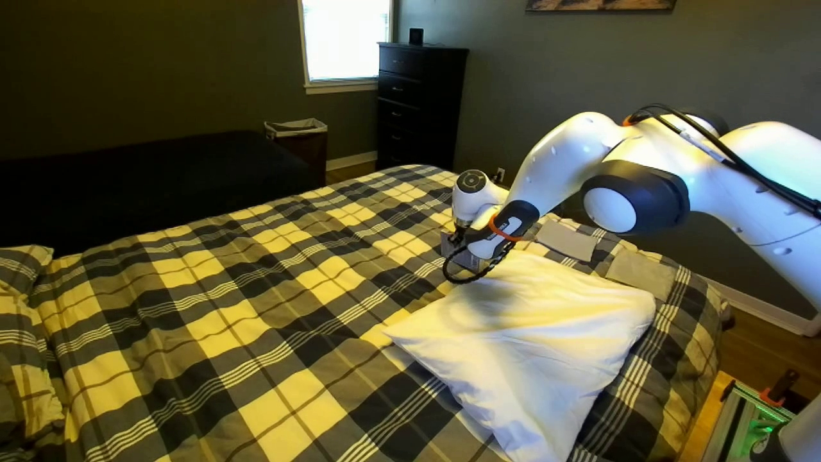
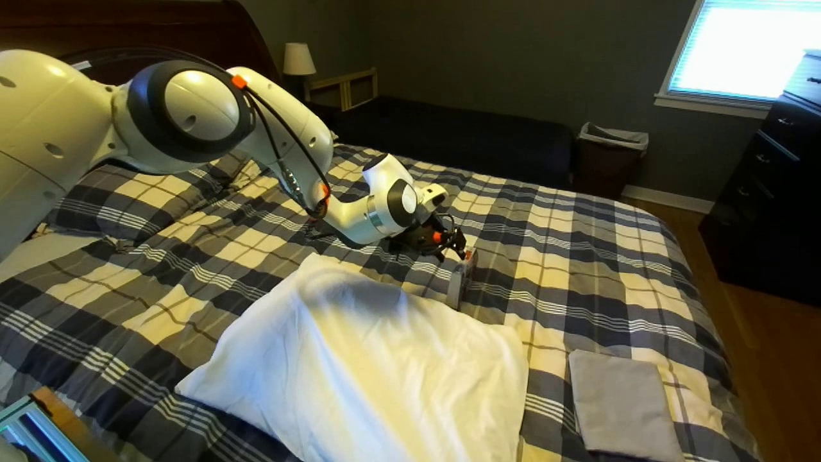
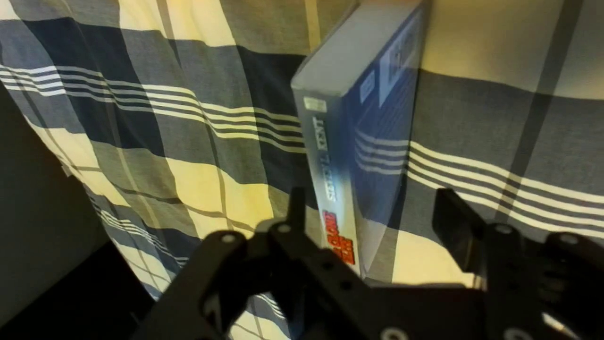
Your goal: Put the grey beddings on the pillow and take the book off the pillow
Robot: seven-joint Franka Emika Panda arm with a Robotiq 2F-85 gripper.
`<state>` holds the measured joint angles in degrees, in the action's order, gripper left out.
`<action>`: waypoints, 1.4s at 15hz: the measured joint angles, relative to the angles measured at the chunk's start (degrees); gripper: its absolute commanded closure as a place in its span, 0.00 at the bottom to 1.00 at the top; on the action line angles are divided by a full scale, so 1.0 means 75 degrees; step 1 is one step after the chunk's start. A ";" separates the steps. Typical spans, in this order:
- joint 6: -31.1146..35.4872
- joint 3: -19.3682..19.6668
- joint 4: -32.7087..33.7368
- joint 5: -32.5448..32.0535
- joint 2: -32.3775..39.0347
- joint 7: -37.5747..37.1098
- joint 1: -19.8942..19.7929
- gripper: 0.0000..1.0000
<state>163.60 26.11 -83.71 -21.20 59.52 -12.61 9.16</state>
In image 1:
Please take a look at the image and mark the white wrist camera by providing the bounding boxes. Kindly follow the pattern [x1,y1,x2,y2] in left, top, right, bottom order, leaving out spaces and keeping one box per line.
[450,168,508,232]

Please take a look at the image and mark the plaid pillow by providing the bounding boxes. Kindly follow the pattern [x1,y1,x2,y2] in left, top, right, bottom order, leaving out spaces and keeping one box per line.
[0,241,56,299]

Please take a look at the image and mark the brown side table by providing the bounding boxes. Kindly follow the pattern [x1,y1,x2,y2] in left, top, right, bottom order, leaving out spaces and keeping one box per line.
[262,117,332,188]

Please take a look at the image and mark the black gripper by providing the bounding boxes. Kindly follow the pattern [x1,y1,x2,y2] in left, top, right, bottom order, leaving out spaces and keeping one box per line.
[467,197,544,265]

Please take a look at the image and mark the paperback book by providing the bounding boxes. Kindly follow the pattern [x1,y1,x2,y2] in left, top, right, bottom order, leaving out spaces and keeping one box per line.
[440,235,477,267]

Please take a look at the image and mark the black dresser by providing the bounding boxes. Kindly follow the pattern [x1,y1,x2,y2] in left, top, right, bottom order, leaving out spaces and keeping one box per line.
[374,42,473,176]

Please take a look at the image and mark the framed wall picture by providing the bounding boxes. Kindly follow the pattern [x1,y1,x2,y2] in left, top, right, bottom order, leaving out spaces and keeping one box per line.
[523,0,679,16]

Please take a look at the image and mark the bright window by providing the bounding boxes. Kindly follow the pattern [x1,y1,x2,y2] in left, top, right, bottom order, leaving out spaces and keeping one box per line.
[296,0,398,96]

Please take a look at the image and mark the white pillow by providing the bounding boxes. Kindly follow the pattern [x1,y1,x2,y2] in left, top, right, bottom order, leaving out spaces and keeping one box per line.
[383,245,661,462]

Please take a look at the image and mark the thin black camera cable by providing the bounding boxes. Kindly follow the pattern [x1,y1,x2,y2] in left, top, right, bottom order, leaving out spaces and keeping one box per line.
[441,237,510,289]

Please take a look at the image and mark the robot cart with wooden edge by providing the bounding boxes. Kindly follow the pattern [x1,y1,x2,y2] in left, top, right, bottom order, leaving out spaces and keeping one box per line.
[679,368,803,462]

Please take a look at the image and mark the white plastic object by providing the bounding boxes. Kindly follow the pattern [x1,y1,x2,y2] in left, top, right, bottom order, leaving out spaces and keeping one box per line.
[775,394,821,462]

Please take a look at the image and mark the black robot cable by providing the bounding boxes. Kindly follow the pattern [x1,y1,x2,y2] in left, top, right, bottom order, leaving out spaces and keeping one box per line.
[625,100,821,222]

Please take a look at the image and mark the black futon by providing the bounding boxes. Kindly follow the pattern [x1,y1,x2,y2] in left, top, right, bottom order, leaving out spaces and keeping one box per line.
[0,129,330,260]

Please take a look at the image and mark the plaid yellow grey comforter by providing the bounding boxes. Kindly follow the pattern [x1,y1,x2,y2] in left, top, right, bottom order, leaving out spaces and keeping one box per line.
[0,161,729,462]

